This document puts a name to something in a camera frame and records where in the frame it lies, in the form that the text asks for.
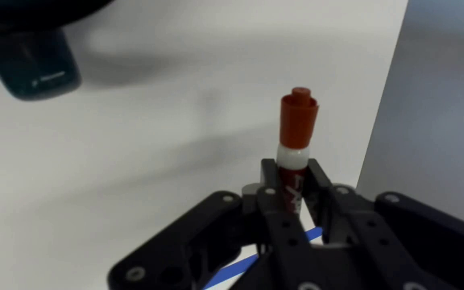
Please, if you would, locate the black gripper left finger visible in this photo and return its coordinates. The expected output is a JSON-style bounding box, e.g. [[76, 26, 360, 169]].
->
[[107, 158, 320, 290]]

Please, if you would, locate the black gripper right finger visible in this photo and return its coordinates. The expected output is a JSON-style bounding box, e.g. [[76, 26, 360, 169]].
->
[[302, 158, 464, 290]]

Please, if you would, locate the orange capped marker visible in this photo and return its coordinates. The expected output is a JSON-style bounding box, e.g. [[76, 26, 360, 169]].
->
[[276, 86, 321, 216]]

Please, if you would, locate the blue tape strip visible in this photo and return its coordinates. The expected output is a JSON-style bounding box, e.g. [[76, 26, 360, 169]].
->
[[204, 226, 326, 290]]

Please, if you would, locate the dark green enamel mug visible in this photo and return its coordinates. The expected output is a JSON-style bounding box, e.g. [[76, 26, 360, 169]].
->
[[0, 0, 117, 103]]

